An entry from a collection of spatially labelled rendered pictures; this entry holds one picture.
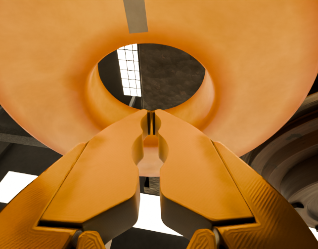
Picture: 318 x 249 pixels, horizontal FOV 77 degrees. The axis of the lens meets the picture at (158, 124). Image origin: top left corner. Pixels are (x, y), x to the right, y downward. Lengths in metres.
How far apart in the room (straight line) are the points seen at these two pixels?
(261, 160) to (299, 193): 0.08
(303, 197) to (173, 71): 0.37
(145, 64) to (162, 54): 0.05
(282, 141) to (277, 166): 0.06
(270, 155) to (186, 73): 0.26
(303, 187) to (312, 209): 0.11
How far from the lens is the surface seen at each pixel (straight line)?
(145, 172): 0.16
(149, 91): 0.56
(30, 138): 6.60
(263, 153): 0.45
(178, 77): 0.52
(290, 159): 0.45
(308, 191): 0.45
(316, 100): 0.40
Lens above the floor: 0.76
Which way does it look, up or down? 47 degrees up
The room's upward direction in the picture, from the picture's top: 180 degrees clockwise
